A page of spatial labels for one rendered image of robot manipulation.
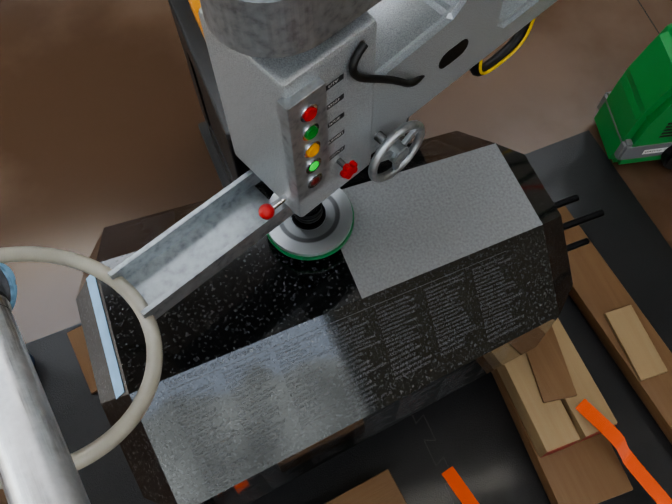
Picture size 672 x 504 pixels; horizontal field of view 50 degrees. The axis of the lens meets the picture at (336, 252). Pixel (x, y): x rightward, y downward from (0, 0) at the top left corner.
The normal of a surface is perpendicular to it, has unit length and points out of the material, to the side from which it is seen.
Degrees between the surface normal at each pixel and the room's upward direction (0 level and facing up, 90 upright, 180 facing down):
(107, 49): 0
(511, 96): 0
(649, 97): 72
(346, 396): 45
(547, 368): 0
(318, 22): 90
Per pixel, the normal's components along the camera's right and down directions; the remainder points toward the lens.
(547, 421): -0.02, -0.44
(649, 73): -0.95, -0.01
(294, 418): 0.26, 0.27
